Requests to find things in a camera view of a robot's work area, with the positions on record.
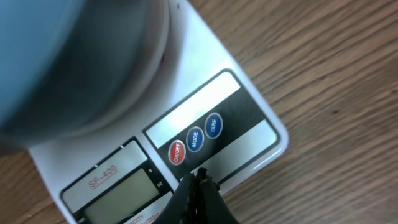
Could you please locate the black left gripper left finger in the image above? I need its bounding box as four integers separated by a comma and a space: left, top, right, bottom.
153, 173, 196, 224

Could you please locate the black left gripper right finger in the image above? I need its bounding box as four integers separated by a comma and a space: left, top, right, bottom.
195, 167, 239, 224

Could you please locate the white digital kitchen scale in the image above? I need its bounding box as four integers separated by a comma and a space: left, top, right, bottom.
29, 1, 289, 223

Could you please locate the blue bowl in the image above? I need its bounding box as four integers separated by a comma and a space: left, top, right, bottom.
1, 0, 170, 147

